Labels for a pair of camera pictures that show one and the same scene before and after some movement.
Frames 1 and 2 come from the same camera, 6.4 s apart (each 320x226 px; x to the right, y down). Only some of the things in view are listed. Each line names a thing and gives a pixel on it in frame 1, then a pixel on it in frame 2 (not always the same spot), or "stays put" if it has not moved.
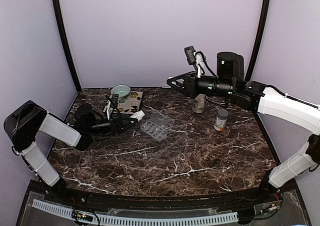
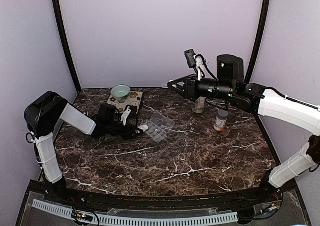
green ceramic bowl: (123, 91) stays put
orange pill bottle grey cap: (221, 120) stays put
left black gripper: (117, 126) -> (129, 131)
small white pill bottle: (138, 115) -> (144, 127)
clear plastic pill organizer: (158, 126) stays put
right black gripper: (190, 87) stays put
